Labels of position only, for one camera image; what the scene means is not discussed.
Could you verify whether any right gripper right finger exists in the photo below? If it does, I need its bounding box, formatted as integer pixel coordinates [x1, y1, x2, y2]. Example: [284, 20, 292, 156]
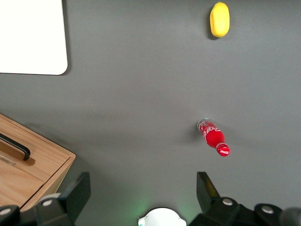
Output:
[188, 171, 244, 226]

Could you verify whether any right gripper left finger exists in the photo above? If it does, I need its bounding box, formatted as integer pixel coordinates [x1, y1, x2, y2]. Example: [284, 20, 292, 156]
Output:
[35, 171, 91, 226]

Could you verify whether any red coke bottle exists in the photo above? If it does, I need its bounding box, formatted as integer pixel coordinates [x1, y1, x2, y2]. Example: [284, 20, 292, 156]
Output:
[197, 117, 231, 157]

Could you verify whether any white rectangular tray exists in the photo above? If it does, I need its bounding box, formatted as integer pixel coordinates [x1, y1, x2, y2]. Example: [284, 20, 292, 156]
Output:
[0, 0, 68, 76]

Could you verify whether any wooden drawer front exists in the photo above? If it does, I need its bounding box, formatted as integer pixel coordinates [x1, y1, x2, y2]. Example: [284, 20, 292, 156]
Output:
[0, 114, 76, 182]
[0, 160, 46, 209]

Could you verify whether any wooden drawer cabinet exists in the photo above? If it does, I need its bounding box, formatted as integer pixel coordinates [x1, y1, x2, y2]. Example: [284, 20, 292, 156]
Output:
[0, 113, 76, 212]

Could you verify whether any yellow lemon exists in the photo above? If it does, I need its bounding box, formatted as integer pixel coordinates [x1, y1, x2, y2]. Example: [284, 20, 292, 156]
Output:
[209, 1, 230, 38]

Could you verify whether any black drawer handle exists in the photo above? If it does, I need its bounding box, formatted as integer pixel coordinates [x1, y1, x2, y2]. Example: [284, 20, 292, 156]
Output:
[0, 133, 31, 162]

